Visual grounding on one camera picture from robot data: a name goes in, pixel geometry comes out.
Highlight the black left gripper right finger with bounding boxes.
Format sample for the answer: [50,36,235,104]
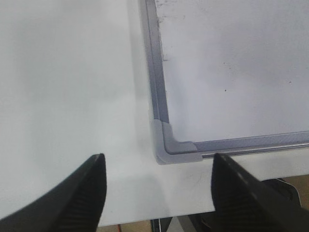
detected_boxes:
[211,154,309,232]

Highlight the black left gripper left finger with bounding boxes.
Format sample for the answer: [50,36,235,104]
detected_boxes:
[0,154,106,232]

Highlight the white board with grey frame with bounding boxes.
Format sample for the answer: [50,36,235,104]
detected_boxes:
[139,0,309,164]

